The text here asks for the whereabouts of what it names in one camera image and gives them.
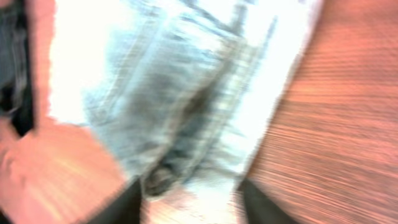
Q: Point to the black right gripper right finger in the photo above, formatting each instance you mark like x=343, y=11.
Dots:
x=259, y=208

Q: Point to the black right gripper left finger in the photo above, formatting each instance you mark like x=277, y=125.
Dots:
x=125, y=209

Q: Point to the light blue denim shorts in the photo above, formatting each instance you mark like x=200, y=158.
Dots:
x=180, y=93

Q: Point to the black folded garment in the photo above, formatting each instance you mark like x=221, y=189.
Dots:
x=17, y=94

